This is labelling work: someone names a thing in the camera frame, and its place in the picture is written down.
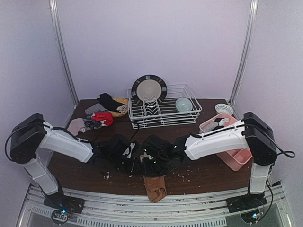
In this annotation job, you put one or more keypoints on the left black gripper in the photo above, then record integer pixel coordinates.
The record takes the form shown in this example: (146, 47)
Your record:
(132, 167)

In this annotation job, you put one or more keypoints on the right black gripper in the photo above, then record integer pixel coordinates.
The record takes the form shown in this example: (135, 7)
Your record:
(148, 165)

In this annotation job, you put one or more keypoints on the brown underwear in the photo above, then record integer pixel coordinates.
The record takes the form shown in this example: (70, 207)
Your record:
(155, 188)

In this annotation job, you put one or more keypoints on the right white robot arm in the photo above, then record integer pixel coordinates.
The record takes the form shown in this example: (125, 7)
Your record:
(248, 133)

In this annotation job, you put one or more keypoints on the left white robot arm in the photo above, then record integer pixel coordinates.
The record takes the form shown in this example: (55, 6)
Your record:
(35, 133)

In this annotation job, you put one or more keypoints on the red underwear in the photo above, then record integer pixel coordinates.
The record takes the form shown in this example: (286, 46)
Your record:
(105, 117)

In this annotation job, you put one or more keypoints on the grey striped underwear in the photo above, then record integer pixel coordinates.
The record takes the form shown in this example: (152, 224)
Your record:
(95, 108)

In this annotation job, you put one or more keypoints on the beige underwear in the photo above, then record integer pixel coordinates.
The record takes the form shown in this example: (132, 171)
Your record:
(76, 126)

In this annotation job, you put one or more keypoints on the grey rolled underwear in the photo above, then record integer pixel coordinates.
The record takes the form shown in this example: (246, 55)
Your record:
(210, 126)

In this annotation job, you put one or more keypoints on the black and white rolled underwear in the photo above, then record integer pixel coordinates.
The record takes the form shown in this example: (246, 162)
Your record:
(221, 121)

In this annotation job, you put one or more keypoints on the beige white socks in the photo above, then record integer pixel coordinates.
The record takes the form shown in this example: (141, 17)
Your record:
(123, 109)

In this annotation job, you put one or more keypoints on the black cloth on plate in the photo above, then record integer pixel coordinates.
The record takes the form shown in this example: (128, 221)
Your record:
(108, 102)

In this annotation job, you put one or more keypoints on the light blue ceramic bowl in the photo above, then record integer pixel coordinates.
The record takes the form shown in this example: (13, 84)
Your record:
(183, 105)

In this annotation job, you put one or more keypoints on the dark rimmed beige plate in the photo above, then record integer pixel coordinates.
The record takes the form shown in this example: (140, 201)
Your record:
(148, 87)

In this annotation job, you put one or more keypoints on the pink divided organizer box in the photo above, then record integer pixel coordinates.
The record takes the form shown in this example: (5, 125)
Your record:
(234, 159)

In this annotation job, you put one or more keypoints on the blue patterned yellow bowl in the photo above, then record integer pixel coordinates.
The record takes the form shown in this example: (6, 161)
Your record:
(224, 108)

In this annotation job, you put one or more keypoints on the white wire dish rack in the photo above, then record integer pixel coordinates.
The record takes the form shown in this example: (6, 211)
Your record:
(153, 113)

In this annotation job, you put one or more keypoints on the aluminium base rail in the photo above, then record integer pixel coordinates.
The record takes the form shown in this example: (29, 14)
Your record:
(109, 210)

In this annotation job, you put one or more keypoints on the left aluminium frame post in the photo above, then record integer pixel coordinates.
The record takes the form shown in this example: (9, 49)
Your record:
(62, 51)

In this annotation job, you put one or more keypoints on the aluminium frame post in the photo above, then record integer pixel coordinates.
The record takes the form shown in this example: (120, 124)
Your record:
(245, 51)
(62, 51)

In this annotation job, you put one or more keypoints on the right aluminium frame post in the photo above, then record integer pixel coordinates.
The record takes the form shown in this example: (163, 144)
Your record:
(245, 51)

